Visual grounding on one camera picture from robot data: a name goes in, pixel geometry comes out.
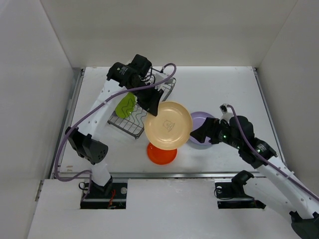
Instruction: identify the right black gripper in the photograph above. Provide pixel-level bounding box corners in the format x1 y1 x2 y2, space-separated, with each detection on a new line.
189 117 242 149

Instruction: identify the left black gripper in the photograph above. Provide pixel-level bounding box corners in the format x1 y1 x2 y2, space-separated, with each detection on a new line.
130 81 163 116

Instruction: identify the light purple plate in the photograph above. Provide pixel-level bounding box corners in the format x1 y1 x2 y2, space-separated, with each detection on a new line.
186 111 220 146

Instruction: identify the yellow plate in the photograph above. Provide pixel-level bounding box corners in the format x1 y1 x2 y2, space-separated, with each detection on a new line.
144 101 193 150

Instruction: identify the orange plate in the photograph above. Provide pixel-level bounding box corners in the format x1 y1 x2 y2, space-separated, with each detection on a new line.
147 143 177 165

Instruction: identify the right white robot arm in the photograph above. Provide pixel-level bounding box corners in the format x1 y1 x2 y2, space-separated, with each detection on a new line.
190 114 319 239

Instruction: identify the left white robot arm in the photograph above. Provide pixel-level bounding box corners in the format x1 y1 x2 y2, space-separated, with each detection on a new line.
68 54 163 198

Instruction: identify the green plate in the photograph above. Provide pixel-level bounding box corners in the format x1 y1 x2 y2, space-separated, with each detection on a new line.
115 93 136 119

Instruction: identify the grey wire dish rack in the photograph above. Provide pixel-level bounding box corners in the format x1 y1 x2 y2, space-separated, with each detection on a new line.
108 68 176 139

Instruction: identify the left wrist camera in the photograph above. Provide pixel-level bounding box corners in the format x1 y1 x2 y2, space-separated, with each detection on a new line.
153 72 173 85

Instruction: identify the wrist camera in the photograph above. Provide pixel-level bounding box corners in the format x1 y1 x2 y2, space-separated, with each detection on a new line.
153 72 173 85
220 104 233 121

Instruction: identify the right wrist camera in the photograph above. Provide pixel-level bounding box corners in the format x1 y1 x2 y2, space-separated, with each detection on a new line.
220 104 233 121

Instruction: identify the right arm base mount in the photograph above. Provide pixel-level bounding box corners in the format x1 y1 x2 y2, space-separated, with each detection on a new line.
214 182 266 209

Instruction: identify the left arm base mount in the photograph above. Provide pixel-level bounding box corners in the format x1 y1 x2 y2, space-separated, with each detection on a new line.
78 180 128 210

